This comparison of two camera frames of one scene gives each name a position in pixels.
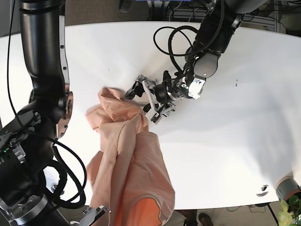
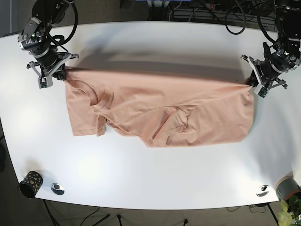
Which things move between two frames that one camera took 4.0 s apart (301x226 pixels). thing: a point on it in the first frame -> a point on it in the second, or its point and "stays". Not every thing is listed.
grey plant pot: (286, 187) stays
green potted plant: (290, 211) stays
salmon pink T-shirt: (129, 175) -> (161, 110)
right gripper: (149, 86) -> (265, 84)
